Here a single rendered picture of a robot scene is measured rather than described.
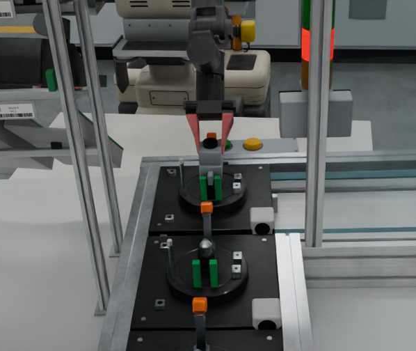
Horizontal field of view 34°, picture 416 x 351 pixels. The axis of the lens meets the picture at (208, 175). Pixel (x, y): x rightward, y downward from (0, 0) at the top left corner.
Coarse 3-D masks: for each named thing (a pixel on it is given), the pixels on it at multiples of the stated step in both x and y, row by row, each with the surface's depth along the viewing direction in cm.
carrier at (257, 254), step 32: (160, 256) 121; (192, 256) 117; (224, 256) 117; (256, 256) 120; (160, 288) 114; (192, 288) 111; (224, 288) 110; (256, 288) 112; (160, 320) 107; (192, 320) 107; (224, 320) 106; (256, 320) 104
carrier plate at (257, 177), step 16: (160, 176) 144; (176, 176) 144; (256, 176) 142; (160, 192) 139; (176, 192) 139; (256, 192) 137; (160, 208) 134; (176, 208) 134; (240, 208) 133; (160, 224) 129; (176, 224) 129; (192, 224) 129; (224, 224) 128; (240, 224) 128
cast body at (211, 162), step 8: (200, 144) 132; (208, 144) 130; (216, 144) 130; (200, 152) 129; (208, 152) 129; (216, 152) 129; (200, 160) 130; (208, 160) 130; (216, 160) 130; (200, 168) 130; (208, 168) 130; (216, 168) 130; (208, 176) 129; (208, 184) 130
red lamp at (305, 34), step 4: (304, 32) 105; (308, 32) 104; (304, 36) 105; (308, 36) 104; (304, 40) 106; (308, 40) 105; (304, 44) 106; (308, 44) 105; (304, 48) 106; (308, 48) 105; (304, 52) 107; (308, 52) 106; (304, 56) 107; (308, 56) 106; (308, 60) 106
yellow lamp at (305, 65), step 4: (304, 60) 107; (304, 64) 108; (308, 64) 107; (304, 68) 108; (308, 68) 107; (304, 72) 108; (308, 72) 107; (304, 76) 109; (304, 80) 109; (304, 84) 109
